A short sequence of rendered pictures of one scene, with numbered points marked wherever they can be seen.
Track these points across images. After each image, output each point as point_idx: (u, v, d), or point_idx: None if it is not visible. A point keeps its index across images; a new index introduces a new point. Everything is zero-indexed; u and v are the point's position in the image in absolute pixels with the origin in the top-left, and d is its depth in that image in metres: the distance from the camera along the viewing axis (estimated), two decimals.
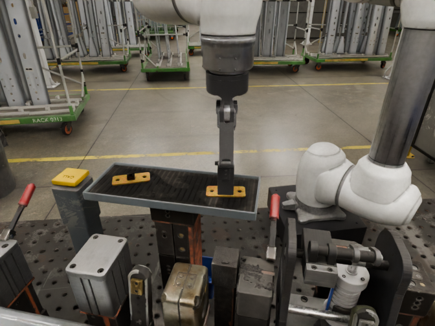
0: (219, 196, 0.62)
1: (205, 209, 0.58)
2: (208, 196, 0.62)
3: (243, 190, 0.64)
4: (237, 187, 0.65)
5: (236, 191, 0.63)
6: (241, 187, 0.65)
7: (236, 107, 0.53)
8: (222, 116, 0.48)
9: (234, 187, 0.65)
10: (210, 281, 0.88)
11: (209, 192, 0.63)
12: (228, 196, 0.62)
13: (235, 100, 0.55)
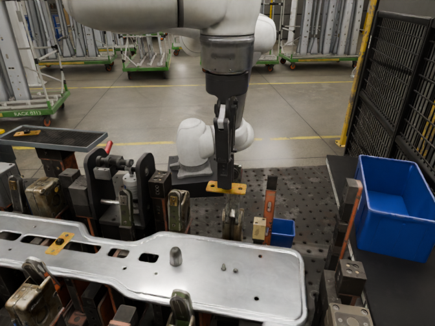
0: (218, 192, 0.62)
1: (60, 146, 1.00)
2: (208, 191, 0.62)
3: (245, 187, 0.63)
4: (239, 184, 0.64)
5: (237, 188, 0.63)
6: (243, 184, 0.64)
7: (234, 109, 0.53)
8: (216, 126, 0.50)
9: (235, 184, 0.64)
10: None
11: (210, 187, 0.63)
12: (227, 193, 0.61)
13: (236, 100, 0.55)
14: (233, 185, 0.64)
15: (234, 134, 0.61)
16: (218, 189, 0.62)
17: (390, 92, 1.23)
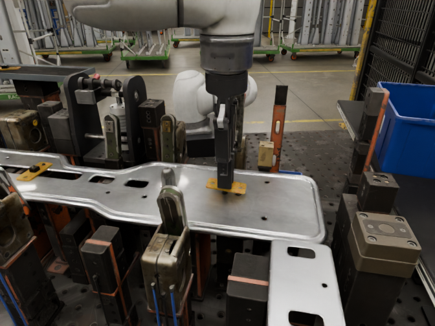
0: (218, 189, 0.62)
1: (39, 76, 0.89)
2: (208, 187, 0.62)
3: (245, 187, 0.63)
4: (239, 183, 0.64)
5: (237, 187, 0.62)
6: (243, 184, 0.64)
7: (234, 108, 0.53)
8: (215, 125, 0.50)
9: (236, 183, 0.64)
10: None
11: (210, 184, 0.63)
12: (227, 191, 0.61)
13: (236, 100, 0.55)
14: (233, 184, 0.63)
15: (234, 134, 0.61)
16: None
17: (408, 30, 1.12)
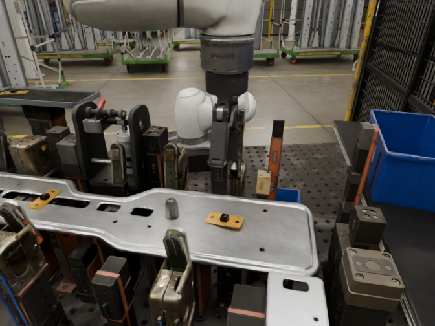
0: (216, 224, 0.67)
1: (48, 102, 0.93)
2: (207, 222, 0.68)
3: (241, 221, 0.66)
4: (237, 217, 0.68)
5: (234, 221, 0.67)
6: (241, 217, 0.68)
7: (234, 107, 0.52)
8: (215, 115, 0.48)
9: (234, 217, 0.68)
10: None
11: (209, 218, 0.68)
12: (224, 225, 0.66)
13: (236, 101, 0.55)
14: (231, 218, 0.68)
15: (237, 118, 0.64)
16: (216, 220, 0.67)
17: (401, 53, 1.16)
